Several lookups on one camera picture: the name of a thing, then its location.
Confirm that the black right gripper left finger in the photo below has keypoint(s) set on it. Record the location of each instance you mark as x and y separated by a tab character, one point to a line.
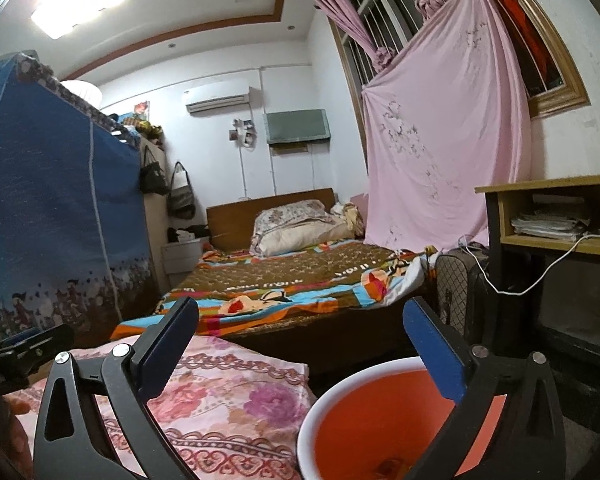
71	439

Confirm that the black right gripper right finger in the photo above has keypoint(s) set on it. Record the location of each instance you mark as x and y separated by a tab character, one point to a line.
528	441

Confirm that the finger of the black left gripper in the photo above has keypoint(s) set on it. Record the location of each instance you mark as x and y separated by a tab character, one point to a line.
41	342

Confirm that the orange white trash bin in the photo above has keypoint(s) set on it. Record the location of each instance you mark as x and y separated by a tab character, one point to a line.
373	424

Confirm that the left hand orange glove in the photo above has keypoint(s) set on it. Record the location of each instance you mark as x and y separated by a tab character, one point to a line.
18	450

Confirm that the blue fabric wardrobe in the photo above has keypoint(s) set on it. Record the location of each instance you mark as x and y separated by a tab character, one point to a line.
74	245

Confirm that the white nightstand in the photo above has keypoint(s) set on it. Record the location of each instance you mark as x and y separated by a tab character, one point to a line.
182	257

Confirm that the black quilted suitcase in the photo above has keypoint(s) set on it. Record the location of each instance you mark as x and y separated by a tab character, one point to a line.
463	293

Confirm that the grey hanging handbag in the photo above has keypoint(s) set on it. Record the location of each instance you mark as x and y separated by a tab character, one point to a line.
181	199

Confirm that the black hanging handbag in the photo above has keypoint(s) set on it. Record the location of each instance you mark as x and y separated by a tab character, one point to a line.
152	179

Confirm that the brown colourful bed blanket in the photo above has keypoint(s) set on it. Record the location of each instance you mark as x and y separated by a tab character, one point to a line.
236	291

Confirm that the wooden headboard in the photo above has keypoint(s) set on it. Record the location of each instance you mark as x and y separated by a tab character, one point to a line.
231	225

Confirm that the wooden desk shelf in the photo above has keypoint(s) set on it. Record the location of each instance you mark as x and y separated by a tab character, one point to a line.
574	197

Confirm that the stack of papers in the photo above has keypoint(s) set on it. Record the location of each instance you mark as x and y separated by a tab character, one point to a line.
551	226

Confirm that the floral pillow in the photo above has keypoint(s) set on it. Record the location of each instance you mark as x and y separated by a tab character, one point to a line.
303	224

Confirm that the white air conditioner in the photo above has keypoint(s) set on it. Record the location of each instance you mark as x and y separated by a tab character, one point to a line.
215	96

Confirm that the pink curtain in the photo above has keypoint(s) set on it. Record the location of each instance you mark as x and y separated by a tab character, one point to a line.
447	113

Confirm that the green wall box cover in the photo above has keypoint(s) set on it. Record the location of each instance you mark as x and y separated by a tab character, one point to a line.
297	126

